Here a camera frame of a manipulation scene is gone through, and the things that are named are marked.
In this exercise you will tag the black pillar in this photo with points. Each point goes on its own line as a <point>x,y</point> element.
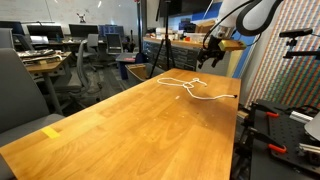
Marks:
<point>141,26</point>

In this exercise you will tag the grey fabric office chair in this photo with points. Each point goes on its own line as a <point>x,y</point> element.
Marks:
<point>20,93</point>

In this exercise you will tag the tan wrist camera block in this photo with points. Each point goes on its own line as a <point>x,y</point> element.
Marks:
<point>231,45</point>

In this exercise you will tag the aluminium extrusion bar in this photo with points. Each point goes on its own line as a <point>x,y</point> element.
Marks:
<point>300,116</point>
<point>308,148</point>

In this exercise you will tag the brown cardboard piece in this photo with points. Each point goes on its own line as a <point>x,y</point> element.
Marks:
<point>138,70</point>

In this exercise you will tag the brown cardboard box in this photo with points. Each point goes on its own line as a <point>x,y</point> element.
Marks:
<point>205,26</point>

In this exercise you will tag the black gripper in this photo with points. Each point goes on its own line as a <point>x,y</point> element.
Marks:
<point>212,46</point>

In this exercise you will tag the drone wall picture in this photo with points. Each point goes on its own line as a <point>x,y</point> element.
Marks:
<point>81,17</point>

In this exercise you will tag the aluminium frame rail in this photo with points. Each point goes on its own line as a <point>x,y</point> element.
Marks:
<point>249,55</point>

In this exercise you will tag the black keyboard stack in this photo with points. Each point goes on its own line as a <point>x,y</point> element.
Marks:
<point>36,53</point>

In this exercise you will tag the black tripod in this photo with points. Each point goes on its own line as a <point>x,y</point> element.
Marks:
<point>166,26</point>

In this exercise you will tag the black mounting bar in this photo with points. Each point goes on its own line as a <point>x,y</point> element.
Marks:
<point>301,54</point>

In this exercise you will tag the multicolour checkered backdrop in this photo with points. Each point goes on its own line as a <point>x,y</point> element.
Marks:
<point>293,83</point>

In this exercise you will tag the white plastic container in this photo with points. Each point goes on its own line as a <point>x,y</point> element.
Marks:
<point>196,37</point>

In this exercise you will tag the tan board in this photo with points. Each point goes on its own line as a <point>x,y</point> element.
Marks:
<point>235,63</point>

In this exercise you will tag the black computer monitor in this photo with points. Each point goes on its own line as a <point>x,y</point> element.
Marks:
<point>83,30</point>
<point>11,27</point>
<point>45,30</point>

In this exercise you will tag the small clear tape piece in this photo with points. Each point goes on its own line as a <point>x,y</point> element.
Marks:
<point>177,97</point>

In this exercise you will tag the grey side table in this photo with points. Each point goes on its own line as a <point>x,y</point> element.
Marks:
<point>126,58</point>

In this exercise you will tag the dark grey swivel chair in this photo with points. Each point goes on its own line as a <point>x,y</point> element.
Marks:
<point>81,65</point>

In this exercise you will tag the yellow tape strip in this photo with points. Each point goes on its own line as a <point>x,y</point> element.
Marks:
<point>50,132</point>

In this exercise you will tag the black stereo camera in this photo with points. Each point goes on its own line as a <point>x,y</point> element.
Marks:
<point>296,32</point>

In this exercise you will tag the wooden top desk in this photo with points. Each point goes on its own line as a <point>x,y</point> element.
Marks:
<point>50,65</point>

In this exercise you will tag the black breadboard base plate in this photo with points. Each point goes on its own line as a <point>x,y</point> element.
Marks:
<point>283,133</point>

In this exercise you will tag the black mesh office chair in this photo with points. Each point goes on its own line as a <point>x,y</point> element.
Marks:
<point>114,43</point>

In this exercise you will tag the grey drawer workbench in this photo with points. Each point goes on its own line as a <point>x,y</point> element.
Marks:
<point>186,60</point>

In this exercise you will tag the blue panel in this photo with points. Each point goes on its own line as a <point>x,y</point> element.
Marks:
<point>248,55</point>

